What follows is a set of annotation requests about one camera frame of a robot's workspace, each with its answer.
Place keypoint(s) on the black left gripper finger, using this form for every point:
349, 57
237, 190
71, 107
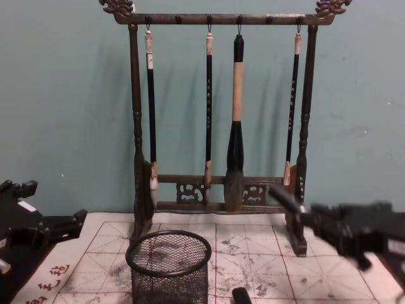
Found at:
22, 188
68, 223

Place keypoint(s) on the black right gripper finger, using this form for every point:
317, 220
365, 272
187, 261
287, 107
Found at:
289, 202
364, 262

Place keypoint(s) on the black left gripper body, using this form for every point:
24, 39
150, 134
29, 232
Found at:
19, 231

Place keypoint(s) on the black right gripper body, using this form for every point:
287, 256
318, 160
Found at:
357, 228

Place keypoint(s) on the white gridded calligraphy felt mat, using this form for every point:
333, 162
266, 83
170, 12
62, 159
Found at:
259, 272

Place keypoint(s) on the thin black brush pale cap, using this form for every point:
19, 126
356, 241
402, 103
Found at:
293, 111
209, 111

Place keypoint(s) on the black cylindrical object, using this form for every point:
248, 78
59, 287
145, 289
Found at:
241, 297

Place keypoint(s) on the large tan and black brush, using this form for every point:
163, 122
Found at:
238, 95

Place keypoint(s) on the black brush with white label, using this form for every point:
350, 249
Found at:
152, 111

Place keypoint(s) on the dark carved wooden brush rack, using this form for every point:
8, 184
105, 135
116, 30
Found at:
221, 19

